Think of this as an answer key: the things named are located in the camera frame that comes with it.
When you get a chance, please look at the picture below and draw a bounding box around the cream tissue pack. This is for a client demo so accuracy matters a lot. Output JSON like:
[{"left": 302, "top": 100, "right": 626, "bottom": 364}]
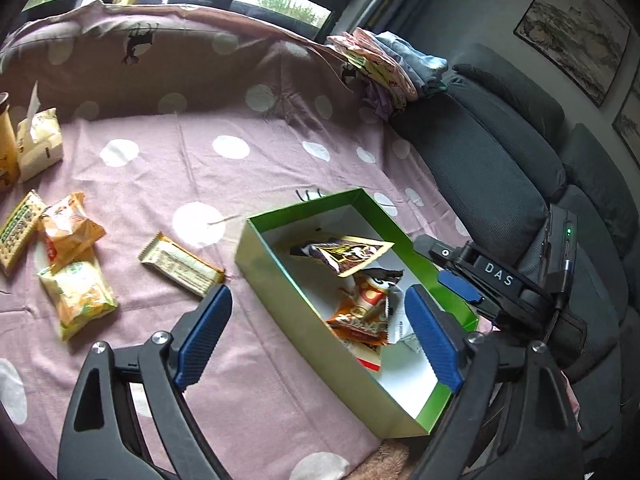
[{"left": 15, "top": 81, "right": 65, "bottom": 184}]

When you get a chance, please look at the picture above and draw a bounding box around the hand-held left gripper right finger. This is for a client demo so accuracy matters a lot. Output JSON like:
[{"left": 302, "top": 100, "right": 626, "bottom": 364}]
[{"left": 404, "top": 284, "right": 587, "bottom": 480}]

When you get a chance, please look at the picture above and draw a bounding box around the narrow framed landscape painting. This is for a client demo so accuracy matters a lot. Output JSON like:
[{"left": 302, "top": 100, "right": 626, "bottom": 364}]
[{"left": 611, "top": 77, "right": 640, "bottom": 156}]

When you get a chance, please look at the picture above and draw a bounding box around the green cardboard box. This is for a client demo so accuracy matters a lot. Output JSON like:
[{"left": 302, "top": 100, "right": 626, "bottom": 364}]
[{"left": 234, "top": 187, "right": 480, "bottom": 438}]

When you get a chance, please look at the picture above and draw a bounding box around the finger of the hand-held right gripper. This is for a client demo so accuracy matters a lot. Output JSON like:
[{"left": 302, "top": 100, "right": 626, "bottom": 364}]
[
  {"left": 412, "top": 234, "right": 471, "bottom": 273},
  {"left": 438, "top": 270, "right": 498, "bottom": 318}
]

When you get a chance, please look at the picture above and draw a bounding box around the beige fluffy rug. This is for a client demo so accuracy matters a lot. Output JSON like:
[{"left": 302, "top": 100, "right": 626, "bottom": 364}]
[{"left": 350, "top": 441, "right": 412, "bottom": 480}]

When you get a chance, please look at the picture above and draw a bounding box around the grey sofa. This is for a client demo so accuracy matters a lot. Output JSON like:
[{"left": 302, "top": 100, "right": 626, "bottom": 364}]
[{"left": 387, "top": 42, "right": 640, "bottom": 466}]

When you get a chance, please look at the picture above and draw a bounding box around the cream snack bar packet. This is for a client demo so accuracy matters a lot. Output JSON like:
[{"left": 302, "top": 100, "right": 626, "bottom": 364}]
[{"left": 138, "top": 231, "right": 227, "bottom": 297}]

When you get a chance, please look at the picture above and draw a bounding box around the pile of folded clothes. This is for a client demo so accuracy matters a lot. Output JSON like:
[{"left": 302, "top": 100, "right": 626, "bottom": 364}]
[{"left": 325, "top": 29, "right": 426, "bottom": 101}]

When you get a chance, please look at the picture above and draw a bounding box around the large framed landscape painting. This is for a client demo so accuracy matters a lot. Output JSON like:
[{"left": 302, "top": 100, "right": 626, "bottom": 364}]
[{"left": 513, "top": 0, "right": 633, "bottom": 109}]

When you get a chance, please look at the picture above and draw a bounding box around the orange yellow snack packet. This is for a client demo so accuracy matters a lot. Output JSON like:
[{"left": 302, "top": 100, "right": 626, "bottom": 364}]
[{"left": 39, "top": 191, "right": 107, "bottom": 275}]

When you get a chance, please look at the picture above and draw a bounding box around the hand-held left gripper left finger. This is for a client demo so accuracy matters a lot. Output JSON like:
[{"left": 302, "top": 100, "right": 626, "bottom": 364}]
[{"left": 56, "top": 284, "right": 234, "bottom": 480}]

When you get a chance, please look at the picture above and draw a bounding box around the brown gold snack packet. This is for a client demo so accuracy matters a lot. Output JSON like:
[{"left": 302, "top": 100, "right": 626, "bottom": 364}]
[{"left": 315, "top": 234, "right": 396, "bottom": 279}]

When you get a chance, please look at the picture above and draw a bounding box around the green yellow snack packet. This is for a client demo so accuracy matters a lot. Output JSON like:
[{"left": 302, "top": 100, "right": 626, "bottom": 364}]
[{"left": 36, "top": 259, "right": 119, "bottom": 342}]

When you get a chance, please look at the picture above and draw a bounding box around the black cable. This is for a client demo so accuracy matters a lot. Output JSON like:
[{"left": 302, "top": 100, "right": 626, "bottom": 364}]
[{"left": 545, "top": 255, "right": 573, "bottom": 346}]

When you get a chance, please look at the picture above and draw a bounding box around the dark red snack packet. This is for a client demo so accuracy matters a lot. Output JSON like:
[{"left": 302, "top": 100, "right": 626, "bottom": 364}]
[{"left": 289, "top": 241, "right": 331, "bottom": 271}]

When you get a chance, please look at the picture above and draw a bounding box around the pink cloth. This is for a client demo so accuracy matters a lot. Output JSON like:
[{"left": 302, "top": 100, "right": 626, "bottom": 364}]
[{"left": 565, "top": 375, "right": 582, "bottom": 431}]

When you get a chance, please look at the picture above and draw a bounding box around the pink dotted blanket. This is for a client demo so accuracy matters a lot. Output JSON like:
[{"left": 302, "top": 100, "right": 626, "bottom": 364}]
[{"left": 0, "top": 0, "right": 481, "bottom": 480}]

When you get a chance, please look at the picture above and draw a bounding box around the blue folded cloth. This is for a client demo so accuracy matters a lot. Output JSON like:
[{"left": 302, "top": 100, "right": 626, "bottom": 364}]
[{"left": 372, "top": 31, "right": 449, "bottom": 97}]

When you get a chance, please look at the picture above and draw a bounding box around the white grey snack packet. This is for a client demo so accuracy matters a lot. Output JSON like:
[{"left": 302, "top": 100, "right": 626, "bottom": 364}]
[{"left": 387, "top": 305, "right": 426, "bottom": 356}]

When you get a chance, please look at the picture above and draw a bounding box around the orange cartoon snack packet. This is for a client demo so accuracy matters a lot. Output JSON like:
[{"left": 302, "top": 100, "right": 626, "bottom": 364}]
[{"left": 325, "top": 267, "right": 405, "bottom": 347}]

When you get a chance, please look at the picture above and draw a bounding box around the green cracker packet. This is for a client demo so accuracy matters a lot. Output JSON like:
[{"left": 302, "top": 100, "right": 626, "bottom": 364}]
[{"left": 0, "top": 189, "right": 47, "bottom": 277}]

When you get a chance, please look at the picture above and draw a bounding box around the purple folded cloth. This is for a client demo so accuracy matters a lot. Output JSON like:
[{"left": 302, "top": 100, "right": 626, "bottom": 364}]
[{"left": 361, "top": 77, "right": 406, "bottom": 121}]

